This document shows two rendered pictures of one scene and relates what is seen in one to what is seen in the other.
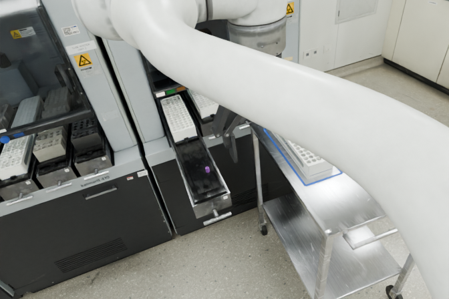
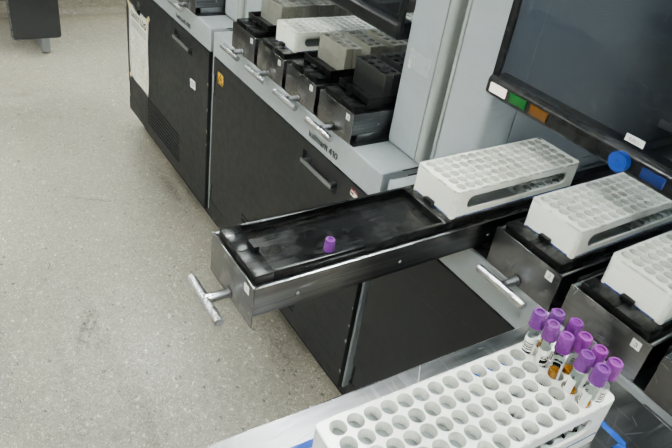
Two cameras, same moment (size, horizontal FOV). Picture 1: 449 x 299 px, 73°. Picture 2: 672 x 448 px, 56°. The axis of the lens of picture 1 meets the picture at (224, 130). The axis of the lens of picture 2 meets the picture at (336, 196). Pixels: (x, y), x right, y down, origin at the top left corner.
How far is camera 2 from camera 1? 0.83 m
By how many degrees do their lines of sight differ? 54
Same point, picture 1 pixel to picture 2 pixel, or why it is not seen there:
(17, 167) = (291, 34)
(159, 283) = (248, 401)
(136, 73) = (498, 11)
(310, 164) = (325, 431)
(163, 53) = not seen: outside the picture
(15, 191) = (266, 62)
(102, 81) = not seen: outside the picture
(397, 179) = not seen: outside the picture
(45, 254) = (242, 190)
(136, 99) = (467, 69)
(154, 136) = not seen: hidden behind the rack
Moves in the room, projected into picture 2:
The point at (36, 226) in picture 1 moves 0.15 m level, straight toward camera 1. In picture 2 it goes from (255, 138) to (223, 159)
